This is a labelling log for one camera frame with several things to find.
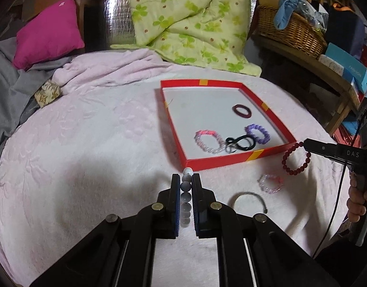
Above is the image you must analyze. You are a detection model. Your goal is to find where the white pearl bead bracelet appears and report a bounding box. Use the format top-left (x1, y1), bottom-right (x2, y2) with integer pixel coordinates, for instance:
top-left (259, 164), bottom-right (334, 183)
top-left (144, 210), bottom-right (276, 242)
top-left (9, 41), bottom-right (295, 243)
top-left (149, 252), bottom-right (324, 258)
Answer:
top-left (179, 167), bottom-right (194, 227)

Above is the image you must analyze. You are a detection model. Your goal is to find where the thin silver bangle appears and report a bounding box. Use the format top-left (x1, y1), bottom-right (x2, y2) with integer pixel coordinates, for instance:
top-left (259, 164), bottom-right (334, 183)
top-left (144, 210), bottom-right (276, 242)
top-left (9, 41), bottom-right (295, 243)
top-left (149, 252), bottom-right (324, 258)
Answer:
top-left (229, 191), bottom-right (268, 216)

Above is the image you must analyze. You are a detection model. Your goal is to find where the pink clear bead bracelet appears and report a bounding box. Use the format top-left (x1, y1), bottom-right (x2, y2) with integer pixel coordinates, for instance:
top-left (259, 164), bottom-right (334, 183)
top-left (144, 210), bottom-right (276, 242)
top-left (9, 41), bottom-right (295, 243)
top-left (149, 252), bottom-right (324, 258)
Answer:
top-left (194, 129), bottom-right (228, 155)

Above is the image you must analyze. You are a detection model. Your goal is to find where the black elastic hair tie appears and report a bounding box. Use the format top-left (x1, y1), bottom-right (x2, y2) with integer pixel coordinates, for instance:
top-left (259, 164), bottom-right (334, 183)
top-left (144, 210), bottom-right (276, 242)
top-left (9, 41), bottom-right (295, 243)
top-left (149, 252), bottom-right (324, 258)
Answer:
top-left (225, 134), bottom-right (258, 153)

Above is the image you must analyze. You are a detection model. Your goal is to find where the red bead bracelet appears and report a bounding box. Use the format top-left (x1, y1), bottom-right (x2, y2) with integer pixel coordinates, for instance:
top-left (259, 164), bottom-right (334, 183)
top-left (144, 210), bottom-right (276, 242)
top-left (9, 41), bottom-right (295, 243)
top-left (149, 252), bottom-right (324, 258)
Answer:
top-left (281, 140), bottom-right (312, 176)

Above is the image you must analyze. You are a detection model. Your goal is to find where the small pink bead bracelet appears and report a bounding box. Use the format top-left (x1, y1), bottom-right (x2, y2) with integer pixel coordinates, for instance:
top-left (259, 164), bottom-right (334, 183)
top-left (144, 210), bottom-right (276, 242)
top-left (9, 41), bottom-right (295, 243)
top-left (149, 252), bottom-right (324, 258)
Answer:
top-left (258, 173), bottom-right (285, 194)

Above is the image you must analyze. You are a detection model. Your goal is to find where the purple bead bracelet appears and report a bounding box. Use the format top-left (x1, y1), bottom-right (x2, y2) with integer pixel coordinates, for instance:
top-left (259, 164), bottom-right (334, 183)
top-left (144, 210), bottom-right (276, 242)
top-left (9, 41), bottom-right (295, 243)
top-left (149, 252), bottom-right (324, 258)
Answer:
top-left (244, 123), bottom-right (272, 145)

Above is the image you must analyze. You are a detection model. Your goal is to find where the dark maroon bangle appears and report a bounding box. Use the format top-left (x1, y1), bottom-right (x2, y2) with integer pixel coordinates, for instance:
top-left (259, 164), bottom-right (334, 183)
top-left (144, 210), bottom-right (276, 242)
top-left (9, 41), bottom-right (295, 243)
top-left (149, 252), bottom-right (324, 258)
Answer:
top-left (232, 104), bottom-right (252, 119)

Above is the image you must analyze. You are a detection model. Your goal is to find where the person's right hand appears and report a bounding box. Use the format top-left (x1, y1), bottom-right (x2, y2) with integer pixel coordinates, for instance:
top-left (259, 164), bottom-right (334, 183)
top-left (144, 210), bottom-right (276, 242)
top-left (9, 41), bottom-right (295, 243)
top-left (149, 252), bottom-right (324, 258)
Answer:
top-left (346, 172), bottom-right (367, 223)

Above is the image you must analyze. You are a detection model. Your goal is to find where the wooden side table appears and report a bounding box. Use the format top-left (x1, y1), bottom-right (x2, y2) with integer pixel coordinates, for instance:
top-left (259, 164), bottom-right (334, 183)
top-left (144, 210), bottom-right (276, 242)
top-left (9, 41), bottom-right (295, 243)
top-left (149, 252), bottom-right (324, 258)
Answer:
top-left (252, 35), bottom-right (361, 136)

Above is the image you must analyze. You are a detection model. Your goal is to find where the red shallow box tray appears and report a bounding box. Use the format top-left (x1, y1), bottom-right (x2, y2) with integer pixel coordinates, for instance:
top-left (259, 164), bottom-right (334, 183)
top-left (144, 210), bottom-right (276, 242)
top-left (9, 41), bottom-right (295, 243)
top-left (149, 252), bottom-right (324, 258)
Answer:
top-left (160, 79), bottom-right (296, 170)

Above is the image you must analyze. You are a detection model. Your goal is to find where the blue cardboard box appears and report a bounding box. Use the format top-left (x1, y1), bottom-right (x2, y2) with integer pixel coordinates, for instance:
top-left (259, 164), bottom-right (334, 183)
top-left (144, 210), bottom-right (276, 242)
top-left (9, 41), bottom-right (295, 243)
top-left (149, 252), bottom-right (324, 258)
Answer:
top-left (325, 43), bottom-right (367, 94)

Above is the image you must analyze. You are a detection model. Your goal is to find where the white patterned box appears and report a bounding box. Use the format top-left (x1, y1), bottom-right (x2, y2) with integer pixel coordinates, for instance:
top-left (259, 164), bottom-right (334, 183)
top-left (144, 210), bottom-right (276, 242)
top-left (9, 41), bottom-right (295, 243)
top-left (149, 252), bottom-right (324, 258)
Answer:
top-left (318, 55), bottom-right (344, 77)

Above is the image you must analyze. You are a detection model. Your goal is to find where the wicker basket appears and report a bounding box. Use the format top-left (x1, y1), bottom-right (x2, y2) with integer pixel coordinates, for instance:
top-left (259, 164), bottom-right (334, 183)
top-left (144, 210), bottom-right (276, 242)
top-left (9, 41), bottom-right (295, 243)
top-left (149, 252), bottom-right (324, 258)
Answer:
top-left (257, 5), bottom-right (327, 58)

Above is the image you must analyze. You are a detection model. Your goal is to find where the small patterned fabric pouch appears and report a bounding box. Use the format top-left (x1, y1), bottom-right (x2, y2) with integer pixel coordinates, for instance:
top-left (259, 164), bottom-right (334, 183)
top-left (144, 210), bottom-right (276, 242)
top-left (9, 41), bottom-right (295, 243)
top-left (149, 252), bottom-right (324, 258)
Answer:
top-left (34, 80), bottom-right (62, 108)

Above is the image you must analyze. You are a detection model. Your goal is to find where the blue cloth in basket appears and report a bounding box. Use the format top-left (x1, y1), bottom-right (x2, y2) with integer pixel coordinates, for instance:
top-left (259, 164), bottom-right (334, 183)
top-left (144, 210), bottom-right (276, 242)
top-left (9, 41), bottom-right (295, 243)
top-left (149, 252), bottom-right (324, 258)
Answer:
top-left (273, 0), bottom-right (305, 30)

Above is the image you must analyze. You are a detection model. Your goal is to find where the green floral quilt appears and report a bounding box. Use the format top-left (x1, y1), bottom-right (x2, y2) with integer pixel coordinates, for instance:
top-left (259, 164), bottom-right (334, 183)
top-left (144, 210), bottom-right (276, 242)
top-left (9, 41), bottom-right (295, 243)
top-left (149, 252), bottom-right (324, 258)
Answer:
top-left (111, 0), bottom-right (261, 77)

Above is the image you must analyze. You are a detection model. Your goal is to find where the silver foil insulation mat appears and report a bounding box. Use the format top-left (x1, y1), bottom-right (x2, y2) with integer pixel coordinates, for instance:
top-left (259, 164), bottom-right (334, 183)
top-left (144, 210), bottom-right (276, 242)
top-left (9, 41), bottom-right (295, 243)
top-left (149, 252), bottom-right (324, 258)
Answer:
top-left (102, 0), bottom-right (135, 45)

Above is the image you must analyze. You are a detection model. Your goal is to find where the grey bed sheet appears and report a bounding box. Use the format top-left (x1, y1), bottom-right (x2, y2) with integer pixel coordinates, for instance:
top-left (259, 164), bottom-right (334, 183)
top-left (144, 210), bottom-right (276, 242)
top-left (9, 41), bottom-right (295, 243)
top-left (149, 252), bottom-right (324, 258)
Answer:
top-left (0, 38), bottom-right (71, 158)

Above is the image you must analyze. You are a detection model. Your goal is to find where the magenta pillow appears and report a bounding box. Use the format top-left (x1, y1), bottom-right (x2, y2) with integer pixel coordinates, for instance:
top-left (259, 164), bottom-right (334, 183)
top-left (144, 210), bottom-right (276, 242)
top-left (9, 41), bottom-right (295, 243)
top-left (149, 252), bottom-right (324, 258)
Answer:
top-left (13, 0), bottom-right (84, 70)

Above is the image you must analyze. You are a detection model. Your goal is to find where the black cable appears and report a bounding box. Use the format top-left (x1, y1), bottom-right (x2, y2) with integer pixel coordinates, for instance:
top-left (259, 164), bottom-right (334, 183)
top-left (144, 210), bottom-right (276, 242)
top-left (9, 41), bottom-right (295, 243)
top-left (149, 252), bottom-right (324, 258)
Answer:
top-left (311, 116), bottom-right (366, 259)

